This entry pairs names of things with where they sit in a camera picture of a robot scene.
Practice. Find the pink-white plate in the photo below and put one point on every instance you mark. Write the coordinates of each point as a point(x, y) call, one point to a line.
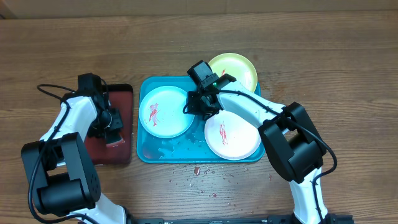
point(231, 137)

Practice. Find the teal plastic tray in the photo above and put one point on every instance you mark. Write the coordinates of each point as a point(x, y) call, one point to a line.
point(187, 148)

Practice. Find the dark red tray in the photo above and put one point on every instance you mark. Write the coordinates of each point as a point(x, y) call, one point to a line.
point(121, 98)

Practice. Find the light blue plate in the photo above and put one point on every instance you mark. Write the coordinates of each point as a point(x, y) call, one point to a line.
point(161, 112)

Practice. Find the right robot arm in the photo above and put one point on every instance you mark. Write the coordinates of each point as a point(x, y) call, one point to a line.
point(292, 143)

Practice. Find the yellow-green plate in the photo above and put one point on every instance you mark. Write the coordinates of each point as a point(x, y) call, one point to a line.
point(237, 66)

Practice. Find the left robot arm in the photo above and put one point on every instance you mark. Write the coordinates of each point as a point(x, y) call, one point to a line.
point(62, 178)

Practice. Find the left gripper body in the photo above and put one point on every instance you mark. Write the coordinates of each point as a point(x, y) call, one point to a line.
point(112, 119)

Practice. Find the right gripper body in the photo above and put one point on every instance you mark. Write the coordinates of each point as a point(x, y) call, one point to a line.
point(204, 108)

